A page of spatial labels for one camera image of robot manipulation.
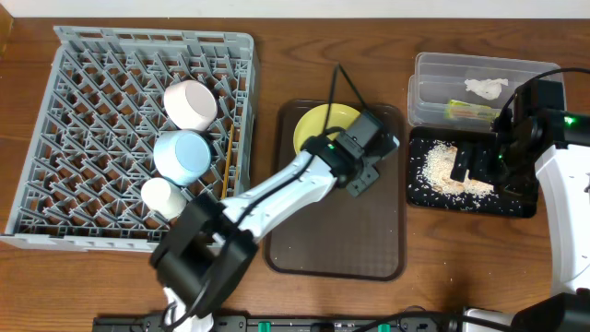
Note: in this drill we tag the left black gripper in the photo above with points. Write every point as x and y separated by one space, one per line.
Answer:
364 177

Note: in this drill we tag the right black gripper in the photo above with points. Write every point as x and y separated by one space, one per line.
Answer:
481 162

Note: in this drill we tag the pile of rice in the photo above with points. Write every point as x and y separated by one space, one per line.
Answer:
429 184

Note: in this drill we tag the green orange snack wrapper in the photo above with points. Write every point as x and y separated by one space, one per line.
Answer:
463 110

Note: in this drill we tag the yellow plate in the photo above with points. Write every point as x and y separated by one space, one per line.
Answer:
312 123

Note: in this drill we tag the white tissue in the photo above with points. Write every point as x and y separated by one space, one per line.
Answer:
488 89

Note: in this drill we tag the wooden chopstick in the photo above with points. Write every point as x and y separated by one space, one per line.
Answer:
234 179
227 163

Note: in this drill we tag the white pink bowl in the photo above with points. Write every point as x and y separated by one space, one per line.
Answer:
190 105

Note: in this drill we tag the light blue bowl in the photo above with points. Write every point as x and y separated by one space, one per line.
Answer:
182 156

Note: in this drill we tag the white cup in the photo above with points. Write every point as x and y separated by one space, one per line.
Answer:
164 197

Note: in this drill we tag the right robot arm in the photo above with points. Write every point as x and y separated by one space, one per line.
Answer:
555 149

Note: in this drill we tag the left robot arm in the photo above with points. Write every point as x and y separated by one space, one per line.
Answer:
204 256

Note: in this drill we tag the black waste tray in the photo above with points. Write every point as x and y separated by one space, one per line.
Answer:
529 203

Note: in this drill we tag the clear plastic bin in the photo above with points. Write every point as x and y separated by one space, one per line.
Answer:
440 77

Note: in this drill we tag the brown serving tray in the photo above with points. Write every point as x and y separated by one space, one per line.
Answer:
348 237

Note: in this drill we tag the grey plastic dish rack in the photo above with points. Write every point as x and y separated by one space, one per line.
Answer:
102 111

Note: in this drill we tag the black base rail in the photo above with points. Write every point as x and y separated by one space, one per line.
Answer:
236 323

